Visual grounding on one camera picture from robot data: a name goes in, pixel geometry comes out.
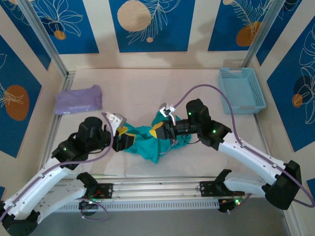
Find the black controller board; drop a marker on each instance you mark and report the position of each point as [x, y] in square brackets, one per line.
[229, 205]
[86, 204]

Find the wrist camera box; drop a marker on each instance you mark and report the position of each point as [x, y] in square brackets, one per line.
[165, 109]
[115, 119]

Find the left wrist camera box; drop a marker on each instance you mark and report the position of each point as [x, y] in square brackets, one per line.
[115, 119]

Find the folded purple t-shirt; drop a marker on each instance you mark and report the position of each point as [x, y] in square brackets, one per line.
[76, 100]

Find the aluminium frame post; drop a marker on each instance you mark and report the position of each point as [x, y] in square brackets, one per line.
[261, 32]
[46, 41]

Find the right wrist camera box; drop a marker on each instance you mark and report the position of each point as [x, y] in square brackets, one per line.
[165, 109]

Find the light blue plastic basket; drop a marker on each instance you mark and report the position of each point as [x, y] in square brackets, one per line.
[240, 91]

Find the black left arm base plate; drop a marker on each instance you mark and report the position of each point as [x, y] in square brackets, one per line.
[105, 190]

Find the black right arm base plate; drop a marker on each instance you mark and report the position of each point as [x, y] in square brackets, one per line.
[208, 189]

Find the long aluminium base rail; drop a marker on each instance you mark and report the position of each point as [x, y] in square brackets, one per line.
[157, 186]

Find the teal t-shirt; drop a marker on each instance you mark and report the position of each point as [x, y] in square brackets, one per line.
[145, 147]

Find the aluminium table side rail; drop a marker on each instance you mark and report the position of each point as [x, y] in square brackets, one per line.
[262, 134]
[52, 137]

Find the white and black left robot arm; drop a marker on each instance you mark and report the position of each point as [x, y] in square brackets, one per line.
[37, 182]

